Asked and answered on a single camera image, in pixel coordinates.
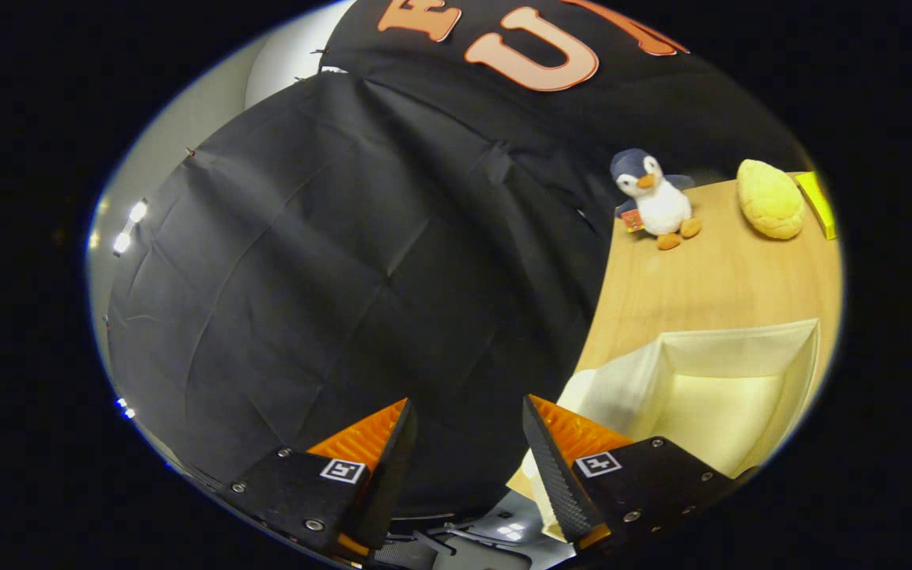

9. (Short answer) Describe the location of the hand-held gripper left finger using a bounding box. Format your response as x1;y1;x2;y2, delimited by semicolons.
218;398;419;559

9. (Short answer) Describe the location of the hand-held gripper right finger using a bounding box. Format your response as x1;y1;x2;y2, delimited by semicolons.
522;394;758;555

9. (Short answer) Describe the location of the cream fabric storage box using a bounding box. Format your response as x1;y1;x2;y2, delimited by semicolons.
519;318;822;543

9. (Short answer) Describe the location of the penguin plush toy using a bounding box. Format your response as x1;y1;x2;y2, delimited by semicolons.
610;148;702;251

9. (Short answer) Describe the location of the yellow round plush cushion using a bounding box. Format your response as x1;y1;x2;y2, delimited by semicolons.
736;159;806;241

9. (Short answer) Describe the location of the ceiling light strip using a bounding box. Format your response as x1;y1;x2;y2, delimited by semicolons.
111;198;150;257

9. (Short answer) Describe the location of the yellow book with red circle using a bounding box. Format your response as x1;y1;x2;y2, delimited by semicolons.
793;171;838;241

